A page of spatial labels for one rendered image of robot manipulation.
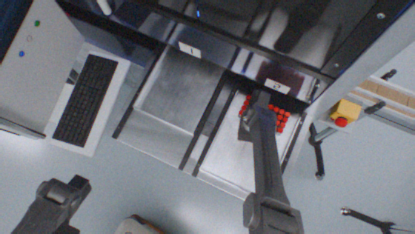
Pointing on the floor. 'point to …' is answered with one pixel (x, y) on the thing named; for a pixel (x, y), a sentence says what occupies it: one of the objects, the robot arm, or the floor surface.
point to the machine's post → (367, 61)
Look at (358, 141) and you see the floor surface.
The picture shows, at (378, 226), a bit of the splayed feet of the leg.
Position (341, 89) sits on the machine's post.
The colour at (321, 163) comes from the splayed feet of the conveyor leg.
